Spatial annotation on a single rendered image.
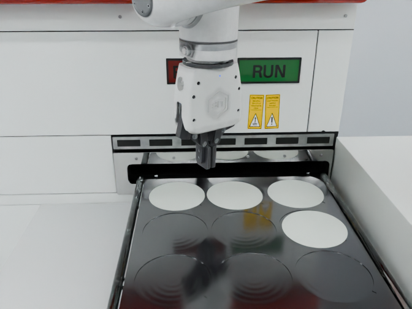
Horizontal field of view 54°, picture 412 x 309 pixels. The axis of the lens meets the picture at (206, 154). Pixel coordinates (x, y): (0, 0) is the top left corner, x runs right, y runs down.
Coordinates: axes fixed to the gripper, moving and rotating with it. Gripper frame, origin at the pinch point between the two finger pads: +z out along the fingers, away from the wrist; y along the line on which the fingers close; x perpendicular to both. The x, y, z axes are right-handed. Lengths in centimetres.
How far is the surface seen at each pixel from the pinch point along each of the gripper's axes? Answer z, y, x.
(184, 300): 9.8, -14.6, -16.4
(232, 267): 9.7, -6.0, -15.2
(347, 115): 52, 164, 88
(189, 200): 9.8, -1.2, 3.0
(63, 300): 18.1, -25.3, 0.7
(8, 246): 29, -28, 35
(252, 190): 9.6, 10.2, -0.8
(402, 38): 7, 183, 75
